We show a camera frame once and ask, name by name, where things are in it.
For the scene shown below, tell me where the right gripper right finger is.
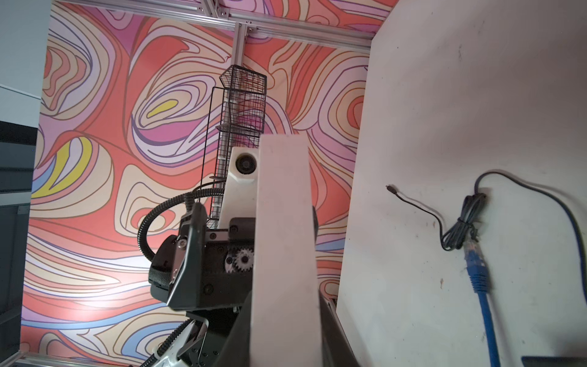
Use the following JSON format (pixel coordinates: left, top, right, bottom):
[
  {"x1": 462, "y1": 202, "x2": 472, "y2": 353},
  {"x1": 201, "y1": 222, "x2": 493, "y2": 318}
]
[{"x1": 319, "y1": 296, "x2": 360, "y2": 367}]

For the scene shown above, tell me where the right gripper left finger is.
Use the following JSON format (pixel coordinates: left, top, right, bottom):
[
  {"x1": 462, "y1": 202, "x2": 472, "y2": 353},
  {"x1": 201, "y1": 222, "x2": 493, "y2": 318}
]
[{"x1": 220, "y1": 291, "x2": 253, "y2": 367}]

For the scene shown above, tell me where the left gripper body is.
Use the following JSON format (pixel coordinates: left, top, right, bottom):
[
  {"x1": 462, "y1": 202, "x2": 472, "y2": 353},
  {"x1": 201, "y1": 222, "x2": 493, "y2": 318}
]
[{"x1": 147, "y1": 201, "x2": 319, "y2": 313}]

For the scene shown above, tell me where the white network switch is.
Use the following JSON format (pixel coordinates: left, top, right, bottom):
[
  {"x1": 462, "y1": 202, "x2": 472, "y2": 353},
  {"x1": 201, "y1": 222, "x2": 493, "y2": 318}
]
[{"x1": 249, "y1": 135, "x2": 323, "y2": 366}]

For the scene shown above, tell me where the black power adapter with cable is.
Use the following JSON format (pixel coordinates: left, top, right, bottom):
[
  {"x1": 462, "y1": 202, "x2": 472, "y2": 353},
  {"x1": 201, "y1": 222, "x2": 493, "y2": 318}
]
[{"x1": 385, "y1": 170, "x2": 586, "y2": 300}]

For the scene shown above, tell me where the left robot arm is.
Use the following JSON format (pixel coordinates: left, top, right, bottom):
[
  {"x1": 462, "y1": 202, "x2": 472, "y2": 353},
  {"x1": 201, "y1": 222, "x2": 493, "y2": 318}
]
[{"x1": 138, "y1": 183, "x2": 333, "y2": 366}]

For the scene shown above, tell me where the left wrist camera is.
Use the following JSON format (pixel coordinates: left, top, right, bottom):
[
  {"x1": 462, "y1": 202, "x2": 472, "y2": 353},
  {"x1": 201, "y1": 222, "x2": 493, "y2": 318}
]
[{"x1": 219, "y1": 147, "x2": 259, "y2": 229}]

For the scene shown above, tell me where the blue ethernet cable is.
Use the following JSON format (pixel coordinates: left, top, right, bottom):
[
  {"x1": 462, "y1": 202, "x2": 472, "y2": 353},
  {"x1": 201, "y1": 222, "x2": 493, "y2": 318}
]
[{"x1": 462, "y1": 240, "x2": 503, "y2": 367}]

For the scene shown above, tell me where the black wire basket left wall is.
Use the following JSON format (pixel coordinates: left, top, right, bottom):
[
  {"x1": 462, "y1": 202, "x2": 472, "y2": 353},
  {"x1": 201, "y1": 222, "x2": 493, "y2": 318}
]
[{"x1": 201, "y1": 65, "x2": 267, "y2": 229}]

